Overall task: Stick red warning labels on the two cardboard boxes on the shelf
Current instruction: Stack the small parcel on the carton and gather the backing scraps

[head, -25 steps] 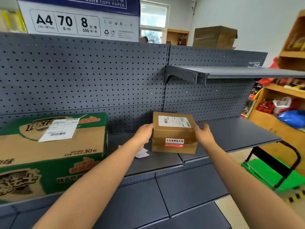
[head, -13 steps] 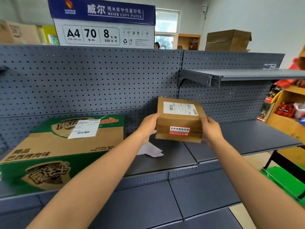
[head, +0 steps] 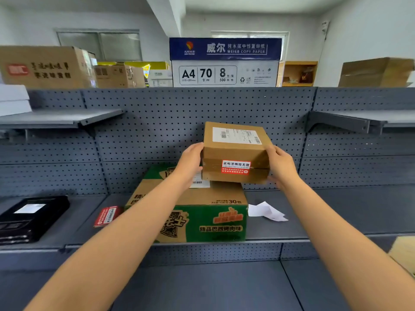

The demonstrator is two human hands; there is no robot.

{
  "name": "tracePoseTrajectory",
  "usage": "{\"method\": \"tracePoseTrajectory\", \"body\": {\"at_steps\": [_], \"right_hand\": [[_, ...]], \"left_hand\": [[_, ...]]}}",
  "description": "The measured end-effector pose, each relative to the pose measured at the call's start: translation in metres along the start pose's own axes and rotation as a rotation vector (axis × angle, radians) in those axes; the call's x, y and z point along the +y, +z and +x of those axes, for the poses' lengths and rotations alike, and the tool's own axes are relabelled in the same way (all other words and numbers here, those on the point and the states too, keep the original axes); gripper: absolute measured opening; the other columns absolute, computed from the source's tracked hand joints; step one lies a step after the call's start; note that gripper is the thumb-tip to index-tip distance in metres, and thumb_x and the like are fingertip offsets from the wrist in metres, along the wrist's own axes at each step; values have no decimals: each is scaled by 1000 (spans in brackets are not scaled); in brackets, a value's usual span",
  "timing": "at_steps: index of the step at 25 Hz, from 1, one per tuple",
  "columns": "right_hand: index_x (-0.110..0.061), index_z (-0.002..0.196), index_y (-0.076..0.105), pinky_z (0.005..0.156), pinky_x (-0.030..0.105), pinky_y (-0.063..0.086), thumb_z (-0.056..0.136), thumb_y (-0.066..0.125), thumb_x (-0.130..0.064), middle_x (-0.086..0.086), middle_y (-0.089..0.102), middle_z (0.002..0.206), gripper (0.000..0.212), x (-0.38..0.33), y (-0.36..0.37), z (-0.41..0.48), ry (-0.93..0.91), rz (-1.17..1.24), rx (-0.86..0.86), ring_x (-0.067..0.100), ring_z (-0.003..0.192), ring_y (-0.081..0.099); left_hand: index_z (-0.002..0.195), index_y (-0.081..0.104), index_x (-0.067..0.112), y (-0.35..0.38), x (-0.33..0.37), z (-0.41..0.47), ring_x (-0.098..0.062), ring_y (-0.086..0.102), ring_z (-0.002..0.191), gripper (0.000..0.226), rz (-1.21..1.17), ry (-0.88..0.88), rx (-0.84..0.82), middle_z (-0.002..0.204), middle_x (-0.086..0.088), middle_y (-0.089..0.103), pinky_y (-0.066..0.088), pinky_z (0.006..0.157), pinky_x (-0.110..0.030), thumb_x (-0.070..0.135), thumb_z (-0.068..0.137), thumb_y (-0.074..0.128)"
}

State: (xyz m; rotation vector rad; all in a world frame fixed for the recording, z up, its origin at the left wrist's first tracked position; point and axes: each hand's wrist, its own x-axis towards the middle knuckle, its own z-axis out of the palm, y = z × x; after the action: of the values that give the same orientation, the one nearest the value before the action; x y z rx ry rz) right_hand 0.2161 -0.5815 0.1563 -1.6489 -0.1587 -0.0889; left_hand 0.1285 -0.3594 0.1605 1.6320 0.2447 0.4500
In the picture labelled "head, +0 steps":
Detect person's right hand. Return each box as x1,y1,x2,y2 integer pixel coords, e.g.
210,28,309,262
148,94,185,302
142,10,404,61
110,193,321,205
264,145,303,191

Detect person's left hand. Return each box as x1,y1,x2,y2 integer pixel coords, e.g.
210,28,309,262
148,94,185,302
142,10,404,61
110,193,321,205
173,142,205,189

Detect small brown labelled cardboard box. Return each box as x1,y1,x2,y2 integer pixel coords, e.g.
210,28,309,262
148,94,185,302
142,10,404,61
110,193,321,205
201,122,274,184

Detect person's right forearm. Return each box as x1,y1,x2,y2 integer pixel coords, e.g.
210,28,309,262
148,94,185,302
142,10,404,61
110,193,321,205
281,178,415,311

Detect person's left forearm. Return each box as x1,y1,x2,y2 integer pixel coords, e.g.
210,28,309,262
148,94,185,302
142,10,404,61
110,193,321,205
23,176,195,311

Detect grey pegboard back panel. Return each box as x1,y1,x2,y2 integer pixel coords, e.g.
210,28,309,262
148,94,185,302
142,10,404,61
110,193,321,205
0,87,415,198

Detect crumpled white paper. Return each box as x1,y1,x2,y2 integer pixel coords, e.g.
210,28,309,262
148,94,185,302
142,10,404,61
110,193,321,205
248,201,289,222

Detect green and brown snack carton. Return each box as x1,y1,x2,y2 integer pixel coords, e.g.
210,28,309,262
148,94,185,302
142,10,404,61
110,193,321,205
124,163,249,244

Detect small white box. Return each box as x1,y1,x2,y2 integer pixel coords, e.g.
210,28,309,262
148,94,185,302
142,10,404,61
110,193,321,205
147,69,173,88

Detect wooden cabinet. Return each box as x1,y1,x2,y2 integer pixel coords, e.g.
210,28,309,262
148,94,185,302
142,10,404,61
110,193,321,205
276,60,318,87

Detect blue and white paper carton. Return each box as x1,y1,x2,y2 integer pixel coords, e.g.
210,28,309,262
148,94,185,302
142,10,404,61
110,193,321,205
169,37,283,88

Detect grey metal wide shelf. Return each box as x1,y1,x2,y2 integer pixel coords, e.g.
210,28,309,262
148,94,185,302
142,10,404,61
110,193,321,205
0,186,415,272

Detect yellow box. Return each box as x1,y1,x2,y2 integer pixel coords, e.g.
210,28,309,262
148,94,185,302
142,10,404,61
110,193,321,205
97,61,171,79

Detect medium brown carton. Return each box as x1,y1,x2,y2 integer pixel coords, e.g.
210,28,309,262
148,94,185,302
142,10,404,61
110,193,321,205
94,63,147,89

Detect small red packet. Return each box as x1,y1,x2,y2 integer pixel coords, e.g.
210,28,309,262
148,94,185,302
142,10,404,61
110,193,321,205
93,206,123,228

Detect open plain brown carton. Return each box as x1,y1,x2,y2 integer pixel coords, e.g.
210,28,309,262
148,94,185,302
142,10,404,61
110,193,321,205
338,57,415,88

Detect grey metal bottom shelf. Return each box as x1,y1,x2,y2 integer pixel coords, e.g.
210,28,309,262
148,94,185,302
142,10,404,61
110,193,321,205
0,258,415,311

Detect tan cardboard piece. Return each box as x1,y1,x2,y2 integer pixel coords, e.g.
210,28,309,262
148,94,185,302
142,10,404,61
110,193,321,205
388,236,415,278

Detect large brown carton red print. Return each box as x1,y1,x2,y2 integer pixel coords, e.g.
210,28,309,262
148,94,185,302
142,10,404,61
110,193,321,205
0,45,98,90

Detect black plastic wrapped parcel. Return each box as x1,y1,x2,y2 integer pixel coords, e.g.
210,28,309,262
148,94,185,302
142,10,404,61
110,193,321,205
0,195,70,245

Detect white flat box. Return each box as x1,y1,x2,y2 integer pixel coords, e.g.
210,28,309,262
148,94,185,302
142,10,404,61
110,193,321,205
0,84,32,117

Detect grey metal bracket shelf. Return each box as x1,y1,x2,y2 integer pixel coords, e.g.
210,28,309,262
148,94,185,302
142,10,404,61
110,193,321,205
306,109,415,136
0,108,126,137

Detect white wall device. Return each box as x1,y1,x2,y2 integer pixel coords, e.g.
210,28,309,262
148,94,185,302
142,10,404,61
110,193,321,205
320,20,330,46

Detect window with grey frame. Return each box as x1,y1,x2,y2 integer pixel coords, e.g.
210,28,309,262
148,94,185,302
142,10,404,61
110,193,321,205
56,29,143,62

